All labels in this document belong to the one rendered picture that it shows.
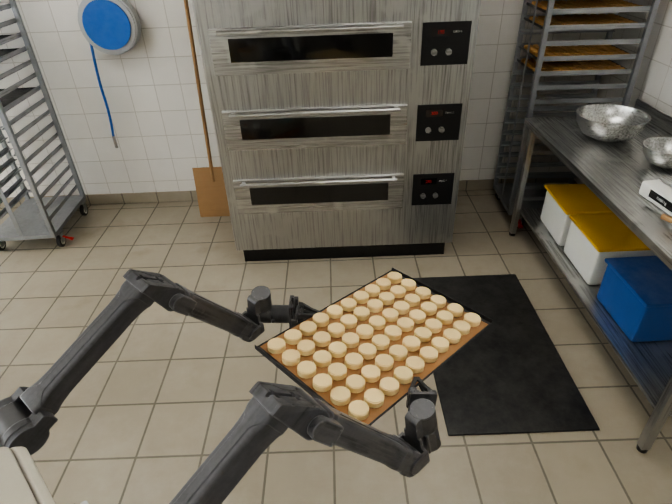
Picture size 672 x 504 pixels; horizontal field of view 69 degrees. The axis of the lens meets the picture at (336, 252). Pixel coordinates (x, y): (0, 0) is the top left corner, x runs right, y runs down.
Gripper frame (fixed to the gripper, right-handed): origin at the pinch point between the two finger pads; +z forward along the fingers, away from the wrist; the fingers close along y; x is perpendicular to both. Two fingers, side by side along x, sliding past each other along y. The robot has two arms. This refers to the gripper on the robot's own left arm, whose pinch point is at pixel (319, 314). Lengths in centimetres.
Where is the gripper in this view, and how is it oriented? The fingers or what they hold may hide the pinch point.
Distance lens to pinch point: 151.5
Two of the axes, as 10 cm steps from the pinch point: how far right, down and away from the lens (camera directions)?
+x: -0.1, 5.2, -8.5
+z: 10.0, 0.1, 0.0
